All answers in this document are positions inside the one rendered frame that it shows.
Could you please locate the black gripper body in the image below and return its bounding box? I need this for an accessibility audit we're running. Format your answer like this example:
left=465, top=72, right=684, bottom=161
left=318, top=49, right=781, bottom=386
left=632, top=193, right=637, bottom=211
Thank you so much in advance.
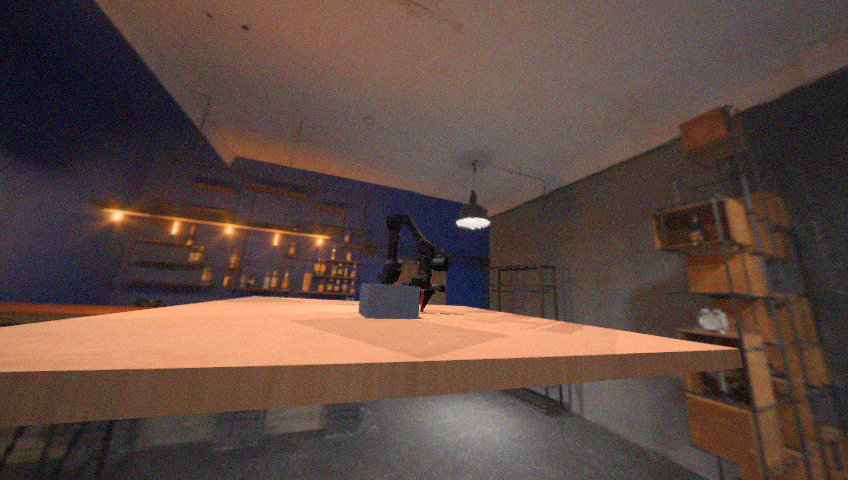
left=401, top=270, right=446, bottom=292

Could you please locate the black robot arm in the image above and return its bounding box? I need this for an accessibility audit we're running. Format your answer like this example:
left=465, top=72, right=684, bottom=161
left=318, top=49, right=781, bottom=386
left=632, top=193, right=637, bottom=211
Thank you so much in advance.
left=378, top=212, right=449, bottom=286

